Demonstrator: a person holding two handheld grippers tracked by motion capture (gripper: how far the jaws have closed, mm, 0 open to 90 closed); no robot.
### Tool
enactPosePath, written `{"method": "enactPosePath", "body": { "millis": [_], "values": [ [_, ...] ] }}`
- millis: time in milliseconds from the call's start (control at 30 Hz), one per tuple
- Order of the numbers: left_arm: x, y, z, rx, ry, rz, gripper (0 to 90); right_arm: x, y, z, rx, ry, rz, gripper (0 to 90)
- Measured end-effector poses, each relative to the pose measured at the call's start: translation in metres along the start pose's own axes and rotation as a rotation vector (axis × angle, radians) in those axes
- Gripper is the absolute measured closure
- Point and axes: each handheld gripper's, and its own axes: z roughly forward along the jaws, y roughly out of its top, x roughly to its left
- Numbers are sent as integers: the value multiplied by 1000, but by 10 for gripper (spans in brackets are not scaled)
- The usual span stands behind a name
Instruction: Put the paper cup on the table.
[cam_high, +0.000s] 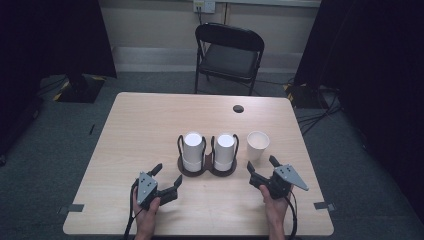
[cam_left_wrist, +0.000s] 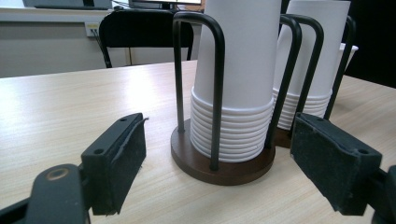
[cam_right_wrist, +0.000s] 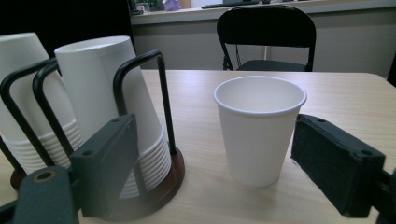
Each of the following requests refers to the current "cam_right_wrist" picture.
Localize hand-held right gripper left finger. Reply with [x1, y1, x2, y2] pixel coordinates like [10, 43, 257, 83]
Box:
[68, 113, 140, 218]

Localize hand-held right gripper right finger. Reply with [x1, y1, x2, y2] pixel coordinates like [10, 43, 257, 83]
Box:
[290, 113, 388, 218]

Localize dark wire cup holder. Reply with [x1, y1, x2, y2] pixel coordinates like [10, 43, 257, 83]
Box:
[0, 49, 186, 222]

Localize stack of white cups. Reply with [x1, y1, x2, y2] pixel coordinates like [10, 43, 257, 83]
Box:
[0, 32, 84, 175]
[53, 35, 173, 200]

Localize white paper drinking cup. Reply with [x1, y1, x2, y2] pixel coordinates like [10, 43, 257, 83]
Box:
[213, 75, 308, 189]

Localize black curtain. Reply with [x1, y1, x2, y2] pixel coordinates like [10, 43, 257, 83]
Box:
[387, 52, 396, 89]

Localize black folding chair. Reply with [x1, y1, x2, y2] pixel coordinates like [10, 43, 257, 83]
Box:
[216, 4, 318, 73]

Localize green plant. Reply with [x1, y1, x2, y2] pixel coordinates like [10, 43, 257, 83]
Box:
[134, 0, 165, 13]

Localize purple object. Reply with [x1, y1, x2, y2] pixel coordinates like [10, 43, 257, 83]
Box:
[163, 0, 182, 12]

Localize white wall ledge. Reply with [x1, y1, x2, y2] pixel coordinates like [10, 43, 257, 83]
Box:
[130, 0, 396, 26]

